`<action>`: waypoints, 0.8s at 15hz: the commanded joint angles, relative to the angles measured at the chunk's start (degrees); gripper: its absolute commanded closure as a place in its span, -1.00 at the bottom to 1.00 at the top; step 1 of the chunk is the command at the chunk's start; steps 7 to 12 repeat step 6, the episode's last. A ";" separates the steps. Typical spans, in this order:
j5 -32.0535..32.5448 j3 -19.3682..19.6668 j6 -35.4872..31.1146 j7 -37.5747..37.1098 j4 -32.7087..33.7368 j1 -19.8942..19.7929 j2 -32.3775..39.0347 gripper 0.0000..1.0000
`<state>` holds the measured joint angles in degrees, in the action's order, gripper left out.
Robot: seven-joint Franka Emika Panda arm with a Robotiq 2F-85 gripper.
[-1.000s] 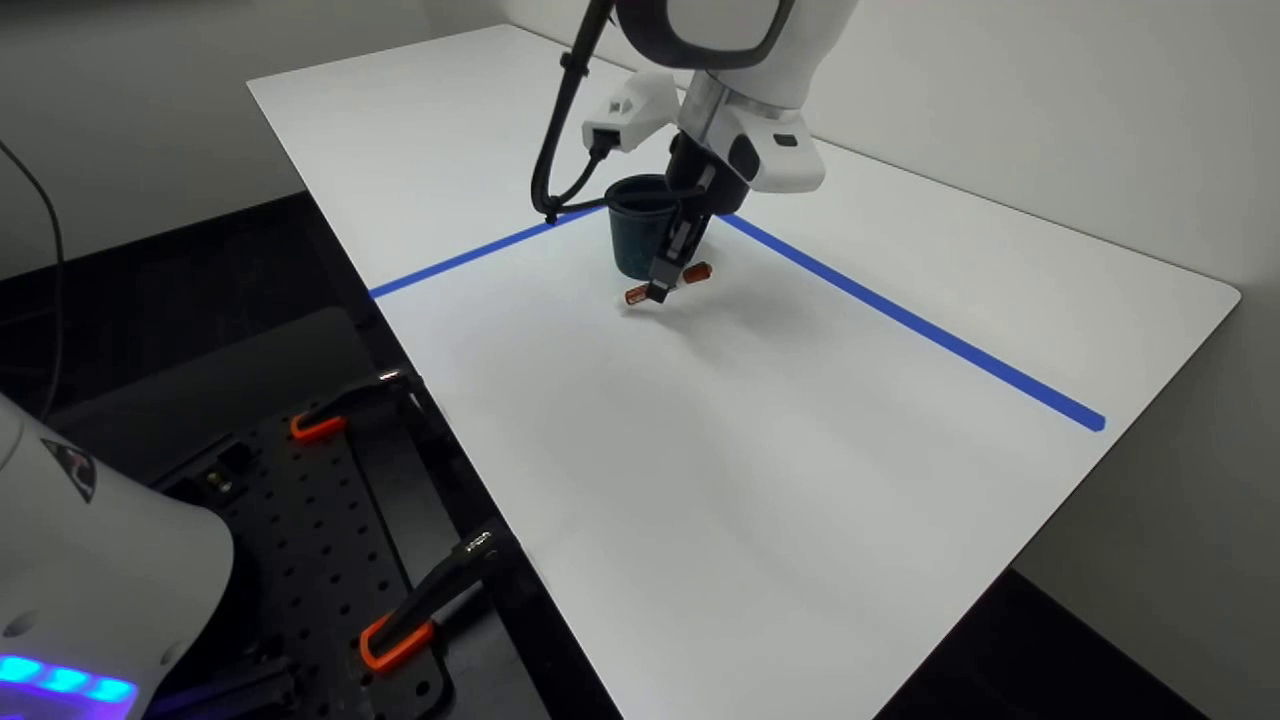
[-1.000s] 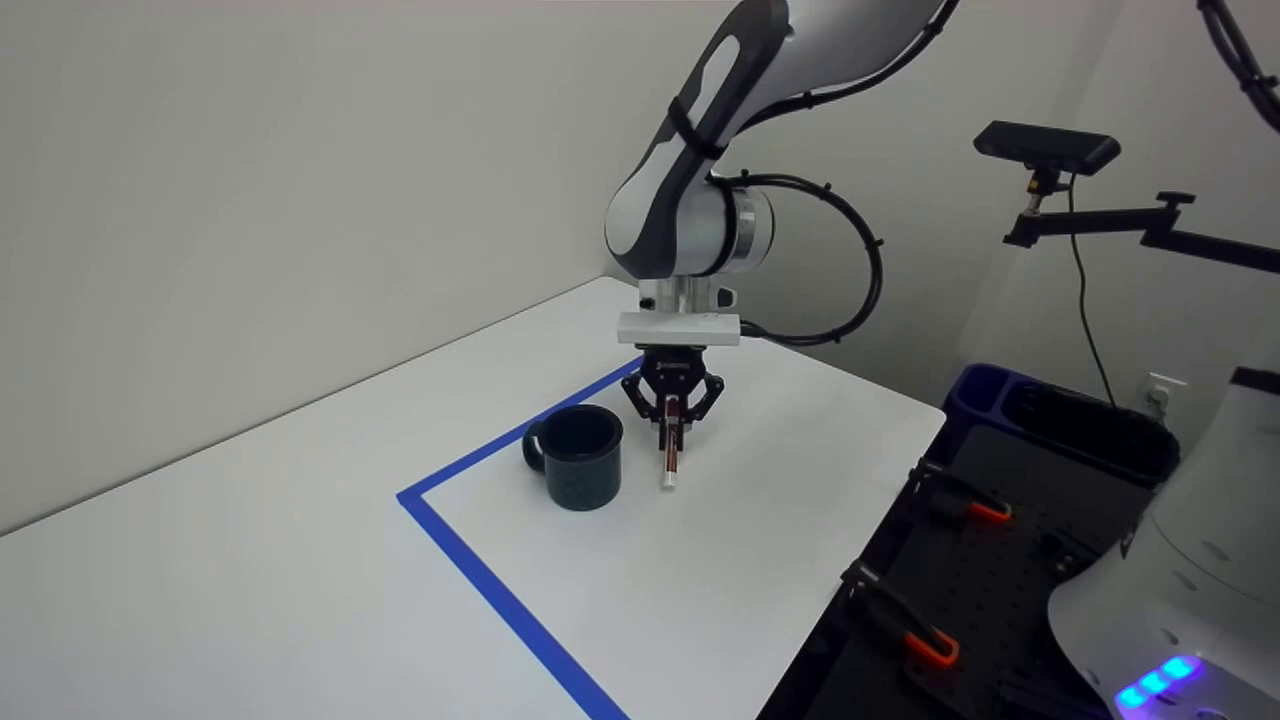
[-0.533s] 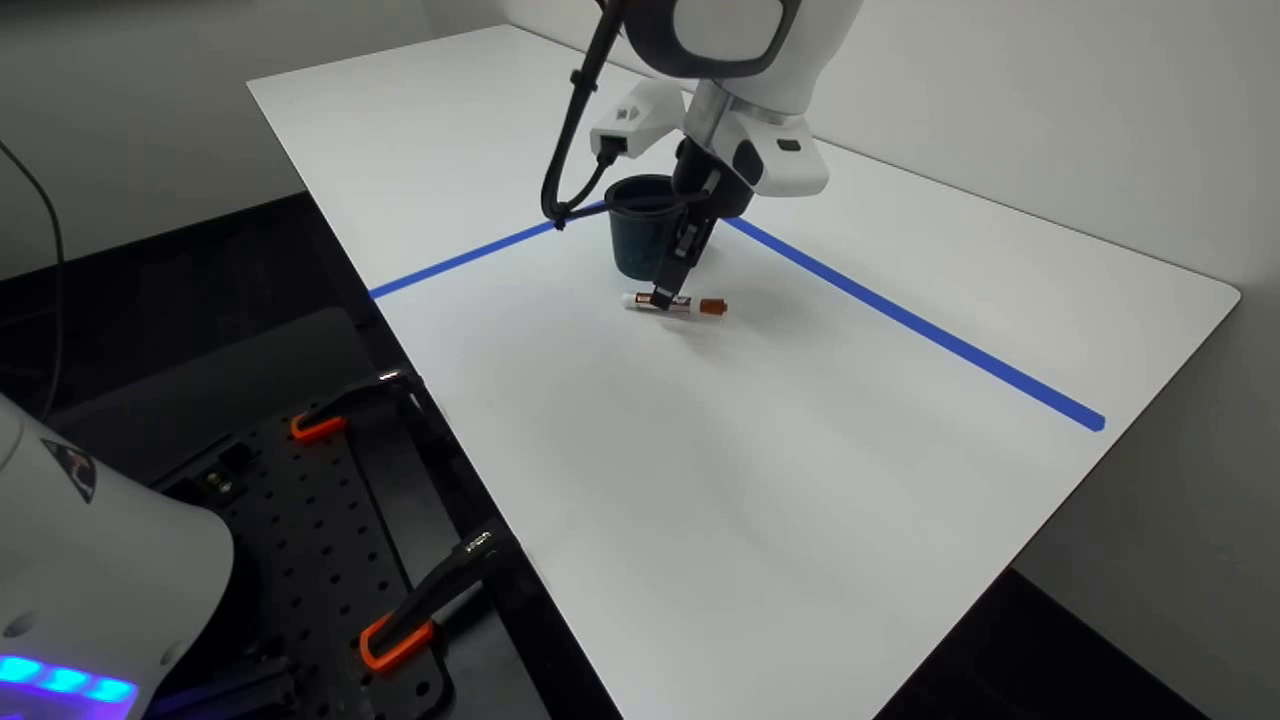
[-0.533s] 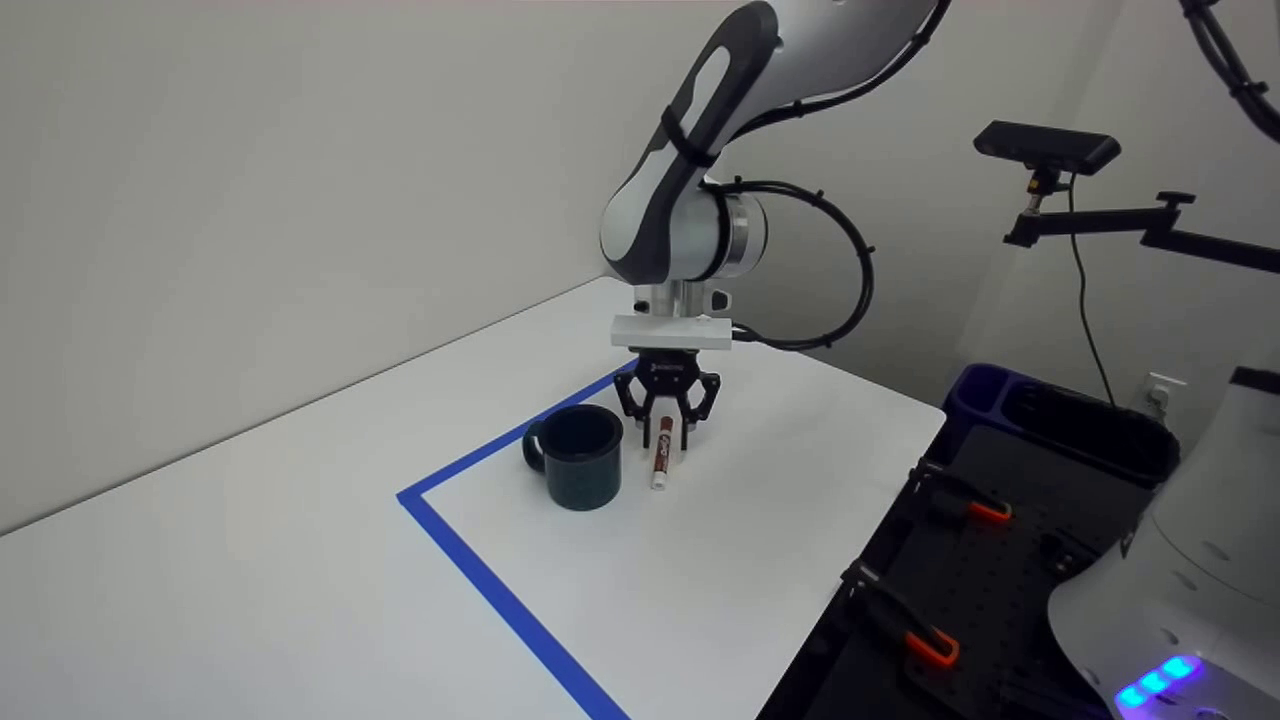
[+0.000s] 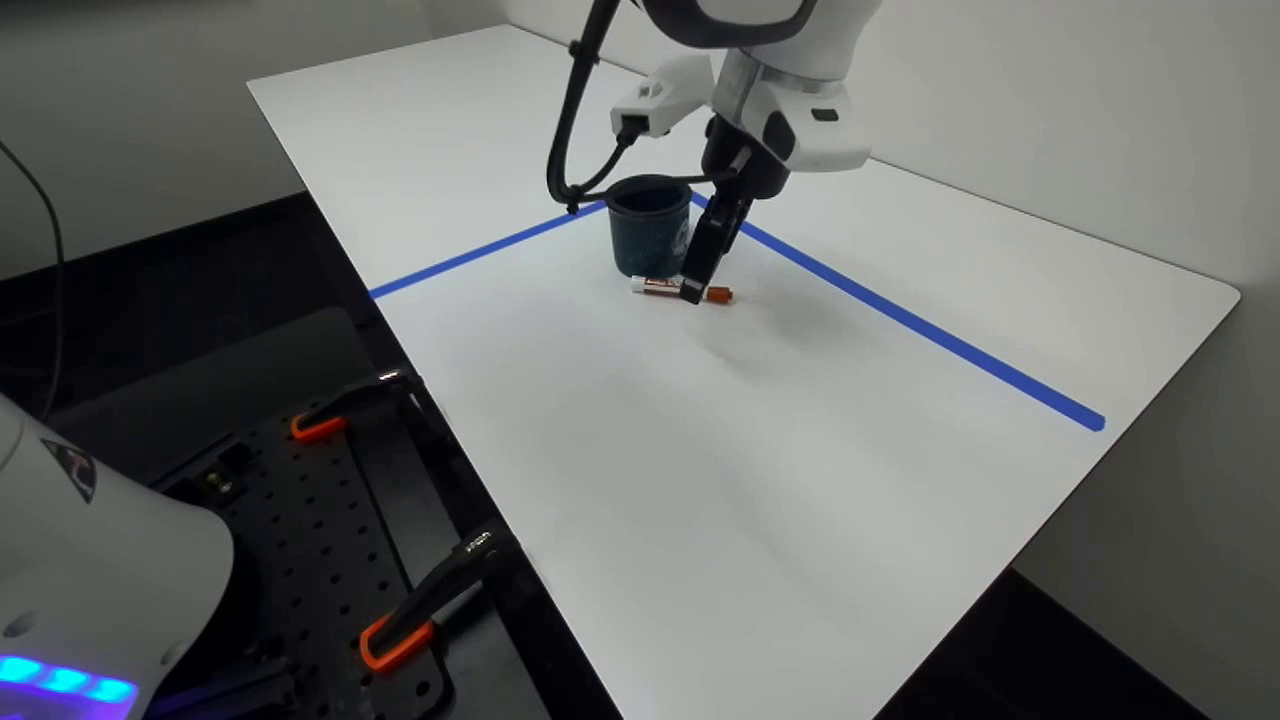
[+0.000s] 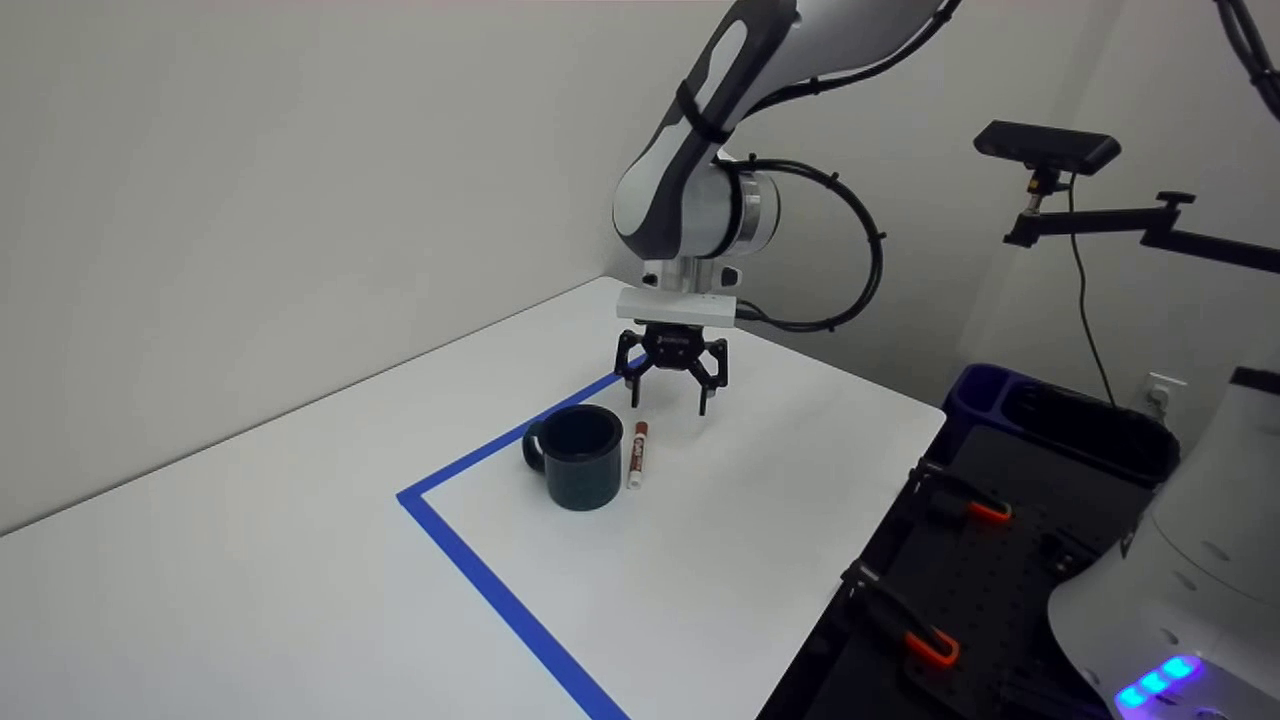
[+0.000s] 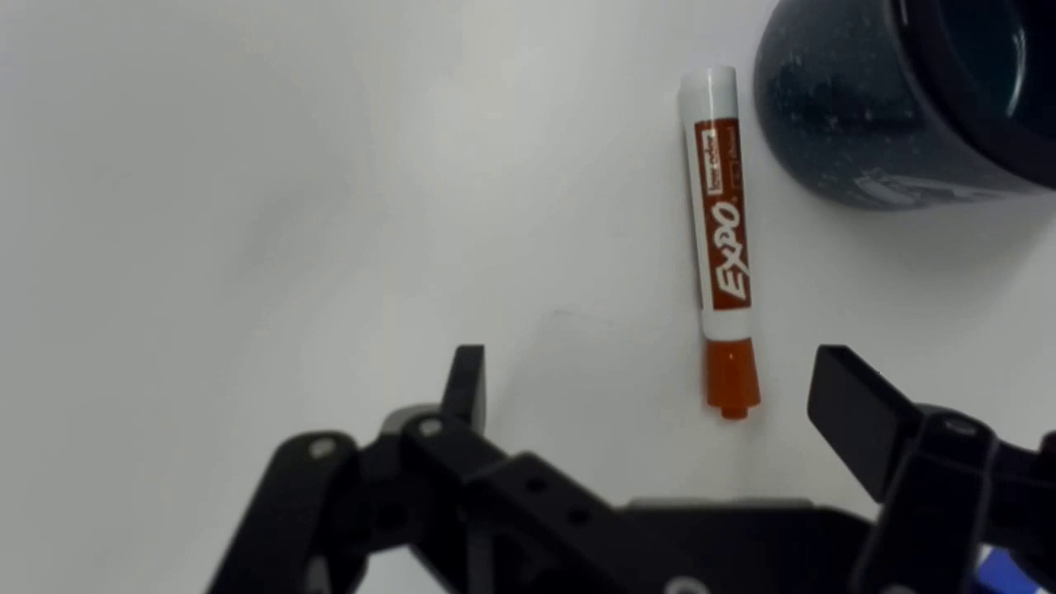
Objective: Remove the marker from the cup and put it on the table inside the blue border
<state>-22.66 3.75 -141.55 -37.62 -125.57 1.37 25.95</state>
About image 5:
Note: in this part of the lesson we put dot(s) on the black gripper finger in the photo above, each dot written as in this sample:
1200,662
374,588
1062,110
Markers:
705,254
738,226

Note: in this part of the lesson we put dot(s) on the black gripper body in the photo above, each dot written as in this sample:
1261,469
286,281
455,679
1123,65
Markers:
746,153

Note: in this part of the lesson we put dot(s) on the red snack packet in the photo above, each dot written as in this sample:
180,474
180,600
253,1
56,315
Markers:
721,294

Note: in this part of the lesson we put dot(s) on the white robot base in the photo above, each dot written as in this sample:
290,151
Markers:
105,563

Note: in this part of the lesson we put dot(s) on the dark teal cup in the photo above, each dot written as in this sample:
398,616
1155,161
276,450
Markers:
645,232

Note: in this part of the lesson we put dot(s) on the short blue tape line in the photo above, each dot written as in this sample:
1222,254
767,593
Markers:
484,249

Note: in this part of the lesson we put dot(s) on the long blue tape line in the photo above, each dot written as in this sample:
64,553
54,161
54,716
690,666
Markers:
935,331

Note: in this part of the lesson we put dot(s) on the black perforated mounting board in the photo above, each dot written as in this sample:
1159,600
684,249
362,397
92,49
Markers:
323,534

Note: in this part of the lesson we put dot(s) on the black robot stand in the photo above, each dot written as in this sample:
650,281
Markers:
201,346

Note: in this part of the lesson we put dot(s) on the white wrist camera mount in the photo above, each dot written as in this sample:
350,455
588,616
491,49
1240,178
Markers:
662,99

